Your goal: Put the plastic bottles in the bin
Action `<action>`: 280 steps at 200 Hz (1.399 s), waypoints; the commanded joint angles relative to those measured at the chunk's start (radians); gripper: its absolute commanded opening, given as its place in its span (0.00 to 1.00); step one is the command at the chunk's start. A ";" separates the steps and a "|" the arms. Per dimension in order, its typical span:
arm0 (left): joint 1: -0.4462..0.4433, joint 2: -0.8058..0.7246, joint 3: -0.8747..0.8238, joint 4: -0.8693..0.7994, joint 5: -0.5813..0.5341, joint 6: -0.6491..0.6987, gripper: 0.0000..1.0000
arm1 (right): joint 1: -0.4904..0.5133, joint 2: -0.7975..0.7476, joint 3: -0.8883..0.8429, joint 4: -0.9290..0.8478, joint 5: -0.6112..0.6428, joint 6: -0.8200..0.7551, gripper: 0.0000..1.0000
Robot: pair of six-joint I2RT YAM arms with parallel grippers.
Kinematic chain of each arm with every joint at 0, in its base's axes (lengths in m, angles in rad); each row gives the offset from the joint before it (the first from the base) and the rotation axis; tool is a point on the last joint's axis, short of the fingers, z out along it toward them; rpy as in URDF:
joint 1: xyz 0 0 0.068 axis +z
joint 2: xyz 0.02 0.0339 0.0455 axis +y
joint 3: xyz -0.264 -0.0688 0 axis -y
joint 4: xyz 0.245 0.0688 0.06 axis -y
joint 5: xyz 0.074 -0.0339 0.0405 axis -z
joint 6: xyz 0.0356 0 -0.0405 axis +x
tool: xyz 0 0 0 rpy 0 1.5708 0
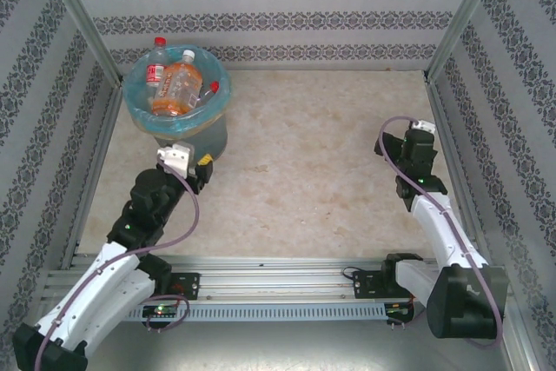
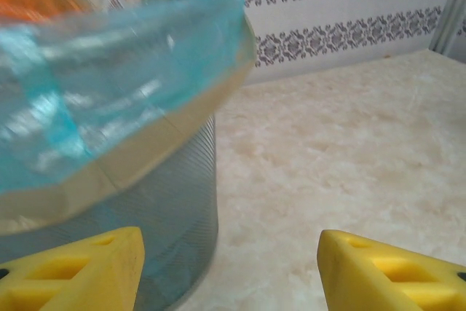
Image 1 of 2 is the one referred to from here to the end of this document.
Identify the grey round waste bin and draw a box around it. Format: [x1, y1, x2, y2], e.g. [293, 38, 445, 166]
[122, 44, 232, 163]

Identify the clear cola bottle red cap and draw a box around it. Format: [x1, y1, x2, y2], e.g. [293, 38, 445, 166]
[190, 81, 221, 107]

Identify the large orange label bottle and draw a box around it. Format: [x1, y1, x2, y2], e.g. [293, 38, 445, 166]
[150, 49, 205, 118]

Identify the clear bottle red label red cap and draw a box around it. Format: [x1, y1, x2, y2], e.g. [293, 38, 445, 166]
[145, 36, 169, 88]

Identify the blue plastic bin liner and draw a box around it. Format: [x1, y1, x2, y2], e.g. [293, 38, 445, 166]
[122, 44, 232, 134]

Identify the left controller board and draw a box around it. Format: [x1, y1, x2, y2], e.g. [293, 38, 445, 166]
[142, 304, 180, 319]

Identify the controller board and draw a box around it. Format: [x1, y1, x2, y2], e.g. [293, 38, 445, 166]
[385, 303, 414, 318]
[142, 304, 180, 319]

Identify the right controller board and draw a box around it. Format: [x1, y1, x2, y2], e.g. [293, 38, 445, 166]
[385, 303, 414, 318]

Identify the grey metal panel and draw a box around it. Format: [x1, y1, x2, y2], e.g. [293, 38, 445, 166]
[25, 301, 535, 371]

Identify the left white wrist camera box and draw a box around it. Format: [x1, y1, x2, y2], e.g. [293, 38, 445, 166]
[156, 142, 193, 172]

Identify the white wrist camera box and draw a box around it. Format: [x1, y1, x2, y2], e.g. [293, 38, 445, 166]
[407, 120, 437, 134]
[156, 142, 193, 172]

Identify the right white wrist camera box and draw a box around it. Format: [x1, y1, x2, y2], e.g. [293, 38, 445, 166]
[407, 120, 437, 134]

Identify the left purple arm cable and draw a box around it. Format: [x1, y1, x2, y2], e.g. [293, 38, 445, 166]
[34, 160, 201, 371]

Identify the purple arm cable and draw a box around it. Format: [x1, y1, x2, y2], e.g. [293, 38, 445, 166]
[34, 160, 201, 371]
[377, 115, 506, 350]

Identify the right aluminium side rail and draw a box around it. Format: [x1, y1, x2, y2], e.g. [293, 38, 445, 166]
[424, 79, 494, 266]

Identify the aluminium side rail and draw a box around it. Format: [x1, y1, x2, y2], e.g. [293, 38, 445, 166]
[60, 82, 127, 270]
[424, 79, 494, 266]

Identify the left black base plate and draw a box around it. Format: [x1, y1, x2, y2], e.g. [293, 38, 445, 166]
[167, 272, 201, 301]

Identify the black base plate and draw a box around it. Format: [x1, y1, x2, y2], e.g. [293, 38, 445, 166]
[167, 272, 201, 301]
[352, 269, 432, 301]

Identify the left aluminium side rail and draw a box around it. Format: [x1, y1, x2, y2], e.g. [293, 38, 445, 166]
[60, 82, 127, 270]

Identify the aluminium mounting rail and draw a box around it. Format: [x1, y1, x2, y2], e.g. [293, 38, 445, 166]
[43, 256, 509, 302]

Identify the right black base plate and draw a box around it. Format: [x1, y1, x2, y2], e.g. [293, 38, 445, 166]
[352, 269, 432, 301]

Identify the right aluminium frame post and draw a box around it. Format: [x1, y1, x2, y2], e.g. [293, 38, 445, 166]
[425, 0, 507, 83]

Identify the aluminium frame post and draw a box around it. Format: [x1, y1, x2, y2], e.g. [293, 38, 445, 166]
[425, 0, 507, 83]
[36, 0, 125, 85]

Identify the white slotted cable duct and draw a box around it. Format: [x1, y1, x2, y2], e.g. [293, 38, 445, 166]
[128, 303, 414, 323]

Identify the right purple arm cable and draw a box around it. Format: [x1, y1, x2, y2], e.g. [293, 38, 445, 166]
[377, 115, 506, 350]

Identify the left aluminium frame post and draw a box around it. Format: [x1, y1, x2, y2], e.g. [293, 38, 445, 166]
[36, 0, 125, 85]

